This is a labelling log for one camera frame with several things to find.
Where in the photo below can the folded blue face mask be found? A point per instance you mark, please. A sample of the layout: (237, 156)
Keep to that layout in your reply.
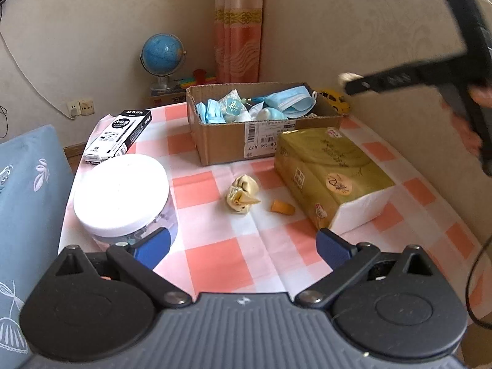
(210, 112)

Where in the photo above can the rainbow coloured toy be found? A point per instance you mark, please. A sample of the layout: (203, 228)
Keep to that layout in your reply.
(198, 77)

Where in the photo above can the crumpled trash in box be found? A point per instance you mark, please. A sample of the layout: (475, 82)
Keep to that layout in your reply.
(240, 196)

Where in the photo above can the pink patterned curtain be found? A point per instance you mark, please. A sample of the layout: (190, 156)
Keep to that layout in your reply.
(238, 27)

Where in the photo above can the yellow toy car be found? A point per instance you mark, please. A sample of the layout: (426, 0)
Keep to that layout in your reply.
(336, 100)

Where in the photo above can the black and white pen box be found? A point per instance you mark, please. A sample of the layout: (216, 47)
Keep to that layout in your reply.
(119, 132)

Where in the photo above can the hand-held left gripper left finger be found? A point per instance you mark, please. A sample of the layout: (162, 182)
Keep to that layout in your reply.
(155, 244)

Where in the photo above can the white cotton ball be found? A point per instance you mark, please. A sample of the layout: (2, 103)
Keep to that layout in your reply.
(348, 77)

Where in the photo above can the orange checkered tablecloth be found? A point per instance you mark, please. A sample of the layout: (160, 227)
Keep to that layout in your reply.
(230, 253)

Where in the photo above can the large blue face mask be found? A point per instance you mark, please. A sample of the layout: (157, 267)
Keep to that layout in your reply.
(292, 100)

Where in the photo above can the brown cardboard box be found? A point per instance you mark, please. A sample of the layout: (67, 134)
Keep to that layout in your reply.
(223, 142)

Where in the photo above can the printed cardboard carton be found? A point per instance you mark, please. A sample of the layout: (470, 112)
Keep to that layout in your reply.
(169, 96)

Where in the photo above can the clear jar with white lid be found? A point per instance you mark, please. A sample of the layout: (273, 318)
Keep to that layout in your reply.
(123, 192)

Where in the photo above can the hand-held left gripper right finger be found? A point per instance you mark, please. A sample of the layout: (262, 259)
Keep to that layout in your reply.
(330, 246)

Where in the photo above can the person's right hand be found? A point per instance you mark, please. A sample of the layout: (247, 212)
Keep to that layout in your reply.
(467, 134)

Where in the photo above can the teal printed packet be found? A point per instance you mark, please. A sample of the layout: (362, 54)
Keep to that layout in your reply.
(232, 105)

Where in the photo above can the beige wall socket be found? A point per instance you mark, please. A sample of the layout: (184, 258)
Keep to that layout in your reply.
(87, 107)
(73, 109)

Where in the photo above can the gold tissue pack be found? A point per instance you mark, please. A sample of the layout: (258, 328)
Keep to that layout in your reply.
(330, 165)

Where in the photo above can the small orange piece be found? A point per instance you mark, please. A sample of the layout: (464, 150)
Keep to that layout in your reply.
(282, 206)

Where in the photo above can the blue desk globe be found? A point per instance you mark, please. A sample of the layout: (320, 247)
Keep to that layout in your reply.
(163, 52)

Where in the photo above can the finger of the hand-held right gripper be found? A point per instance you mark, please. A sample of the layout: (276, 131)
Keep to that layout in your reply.
(403, 77)

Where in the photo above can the blue embroidered cushion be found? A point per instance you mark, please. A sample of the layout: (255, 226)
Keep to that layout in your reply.
(30, 219)

